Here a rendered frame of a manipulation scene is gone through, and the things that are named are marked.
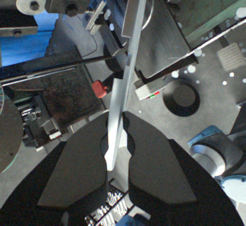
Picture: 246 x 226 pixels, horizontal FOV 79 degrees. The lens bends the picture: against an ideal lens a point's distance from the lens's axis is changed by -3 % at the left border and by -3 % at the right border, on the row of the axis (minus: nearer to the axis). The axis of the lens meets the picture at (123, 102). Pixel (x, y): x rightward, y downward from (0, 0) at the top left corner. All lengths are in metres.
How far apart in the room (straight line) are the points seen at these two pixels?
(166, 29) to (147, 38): 0.05
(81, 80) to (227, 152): 1.78
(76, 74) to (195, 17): 1.74
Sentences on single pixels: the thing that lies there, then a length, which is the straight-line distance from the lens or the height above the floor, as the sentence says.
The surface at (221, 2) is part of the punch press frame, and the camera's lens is 0.49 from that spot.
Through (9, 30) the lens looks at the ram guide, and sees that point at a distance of 0.36.
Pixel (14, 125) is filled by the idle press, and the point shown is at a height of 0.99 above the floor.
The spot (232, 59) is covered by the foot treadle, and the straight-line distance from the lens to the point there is 0.98.
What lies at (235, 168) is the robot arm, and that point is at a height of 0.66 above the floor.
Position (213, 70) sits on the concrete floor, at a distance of 1.18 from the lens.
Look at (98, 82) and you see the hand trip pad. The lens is 0.63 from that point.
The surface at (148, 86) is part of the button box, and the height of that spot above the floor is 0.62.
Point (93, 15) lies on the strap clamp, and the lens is 0.60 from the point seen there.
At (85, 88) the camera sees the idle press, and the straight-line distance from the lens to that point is 2.03.
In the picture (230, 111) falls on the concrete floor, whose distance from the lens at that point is 1.23.
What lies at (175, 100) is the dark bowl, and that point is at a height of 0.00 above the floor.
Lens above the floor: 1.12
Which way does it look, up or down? 40 degrees down
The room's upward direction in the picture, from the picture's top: 117 degrees counter-clockwise
